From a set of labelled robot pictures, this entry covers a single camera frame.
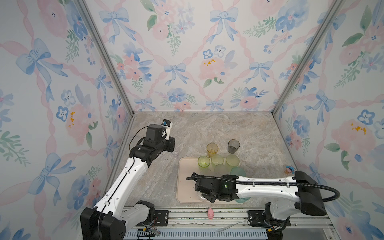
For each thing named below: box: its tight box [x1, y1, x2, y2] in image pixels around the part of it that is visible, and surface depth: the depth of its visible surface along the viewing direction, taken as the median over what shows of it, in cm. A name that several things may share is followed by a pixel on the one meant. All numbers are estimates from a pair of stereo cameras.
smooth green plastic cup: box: [197, 155, 211, 168], surface depth 90 cm
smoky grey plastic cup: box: [227, 139, 241, 154], surface depth 99 cm
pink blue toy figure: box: [284, 165, 296, 175], surface depth 87 cm
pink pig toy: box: [207, 207, 214, 220], surface depth 76 cm
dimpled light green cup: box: [211, 154, 224, 166], surface depth 93 cm
